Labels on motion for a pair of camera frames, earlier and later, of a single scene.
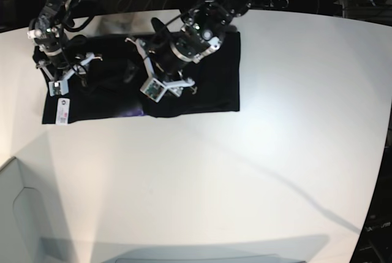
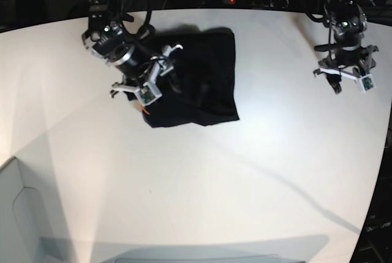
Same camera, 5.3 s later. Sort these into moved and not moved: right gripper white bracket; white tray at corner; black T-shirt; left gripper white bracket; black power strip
Moved: black T-shirt; left gripper white bracket; right gripper white bracket
Not moved: white tray at corner; black power strip
